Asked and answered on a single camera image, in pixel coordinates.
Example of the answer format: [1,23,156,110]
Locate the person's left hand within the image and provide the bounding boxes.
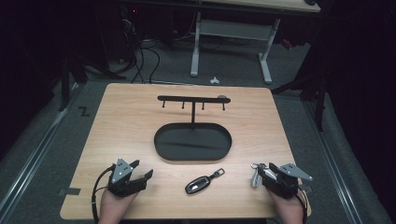
[98,189,138,224]

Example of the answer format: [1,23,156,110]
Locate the silver keys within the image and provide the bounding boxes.
[250,162,268,189]

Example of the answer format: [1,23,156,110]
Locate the left hand-held gripper cable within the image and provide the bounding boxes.
[91,164,116,224]

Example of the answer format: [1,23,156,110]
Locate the black key rack with tray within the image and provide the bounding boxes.
[153,94,233,162]

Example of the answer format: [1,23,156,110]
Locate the hand-held gripper cable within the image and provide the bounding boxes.
[91,164,116,224]
[295,186,310,224]

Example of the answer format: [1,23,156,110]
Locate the person's right hand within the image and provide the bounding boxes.
[266,187,308,224]

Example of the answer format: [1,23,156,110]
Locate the black floor cables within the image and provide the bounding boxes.
[118,18,162,84]

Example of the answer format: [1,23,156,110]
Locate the white desk with metal frame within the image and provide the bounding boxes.
[190,0,321,85]

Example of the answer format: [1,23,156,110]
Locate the right hand-held gripper cable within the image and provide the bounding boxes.
[295,186,310,224]

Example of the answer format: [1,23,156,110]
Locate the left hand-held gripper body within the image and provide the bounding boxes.
[106,158,148,198]

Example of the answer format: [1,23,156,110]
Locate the metal floor rail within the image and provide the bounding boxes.
[0,83,82,218]
[303,99,364,224]

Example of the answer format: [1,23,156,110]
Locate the black metal stand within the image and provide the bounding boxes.
[270,69,329,132]
[58,52,126,113]

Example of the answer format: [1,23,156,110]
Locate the black car key fob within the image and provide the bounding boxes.
[184,167,226,195]

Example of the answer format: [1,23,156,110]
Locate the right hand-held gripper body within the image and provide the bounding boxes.
[264,162,314,199]

